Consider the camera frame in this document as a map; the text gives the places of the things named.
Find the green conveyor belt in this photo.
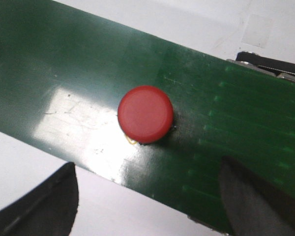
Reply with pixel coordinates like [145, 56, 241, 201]
[0, 0, 295, 233]

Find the red mushroom emergency stop button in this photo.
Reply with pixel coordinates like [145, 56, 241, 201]
[118, 85, 174, 144]

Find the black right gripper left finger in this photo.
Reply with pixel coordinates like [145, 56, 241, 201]
[0, 162, 79, 236]

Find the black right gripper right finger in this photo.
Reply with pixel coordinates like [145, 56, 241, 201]
[218, 156, 295, 236]

